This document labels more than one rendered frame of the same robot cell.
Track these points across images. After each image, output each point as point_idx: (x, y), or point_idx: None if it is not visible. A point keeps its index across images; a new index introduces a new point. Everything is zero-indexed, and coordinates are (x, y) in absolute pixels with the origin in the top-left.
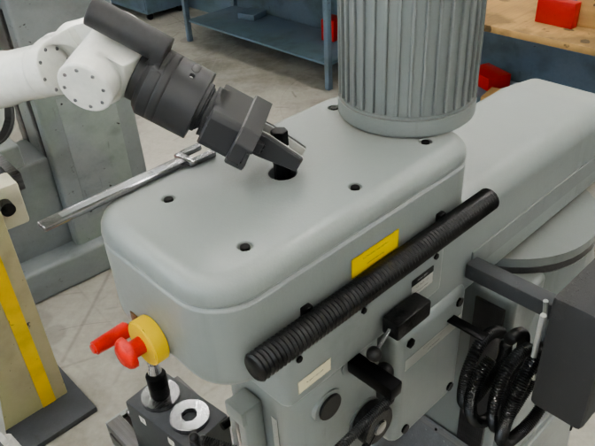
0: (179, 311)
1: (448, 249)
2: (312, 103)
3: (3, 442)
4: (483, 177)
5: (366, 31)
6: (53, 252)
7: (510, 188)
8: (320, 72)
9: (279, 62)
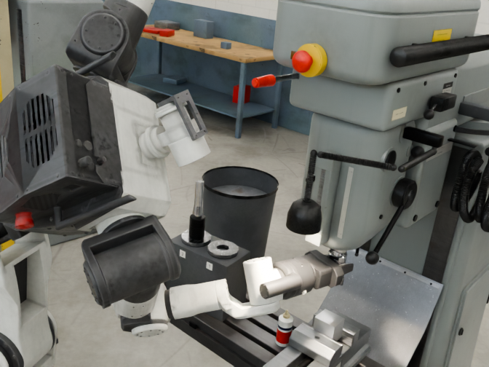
0: (353, 20)
1: (457, 80)
2: (225, 145)
3: (197, 128)
4: None
5: None
6: None
7: (484, 62)
8: (230, 126)
9: None
